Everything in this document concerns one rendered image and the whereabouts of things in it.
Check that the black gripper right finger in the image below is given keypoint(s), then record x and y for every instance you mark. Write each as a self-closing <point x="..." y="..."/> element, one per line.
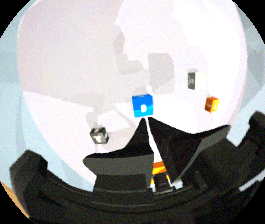
<point x="178" y="149"/>

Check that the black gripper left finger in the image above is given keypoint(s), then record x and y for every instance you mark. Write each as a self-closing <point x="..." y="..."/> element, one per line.
<point x="135" y="159"/>

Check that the blue block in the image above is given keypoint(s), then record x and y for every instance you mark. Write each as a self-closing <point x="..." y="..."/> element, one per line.
<point x="142" y="105"/>

